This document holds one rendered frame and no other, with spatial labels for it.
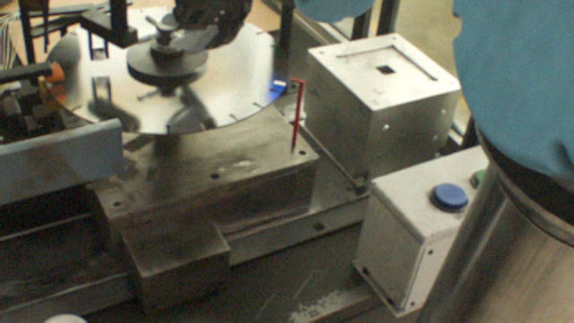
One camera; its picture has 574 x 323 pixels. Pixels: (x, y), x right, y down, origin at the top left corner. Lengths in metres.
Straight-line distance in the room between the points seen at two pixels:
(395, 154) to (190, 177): 0.33
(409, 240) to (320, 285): 0.16
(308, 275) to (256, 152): 0.18
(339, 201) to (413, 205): 0.21
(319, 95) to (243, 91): 0.23
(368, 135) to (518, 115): 0.74
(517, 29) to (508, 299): 0.13
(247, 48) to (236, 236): 0.26
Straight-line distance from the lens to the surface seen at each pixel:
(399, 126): 0.99
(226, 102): 0.82
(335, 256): 0.91
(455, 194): 0.81
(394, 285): 0.84
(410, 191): 0.81
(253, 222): 0.92
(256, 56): 0.92
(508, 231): 0.29
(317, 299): 0.86
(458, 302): 0.33
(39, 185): 0.71
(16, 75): 0.84
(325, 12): 0.57
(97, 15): 0.85
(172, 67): 0.86
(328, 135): 1.05
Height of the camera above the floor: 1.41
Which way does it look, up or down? 39 degrees down
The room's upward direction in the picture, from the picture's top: 7 degrees clockwise
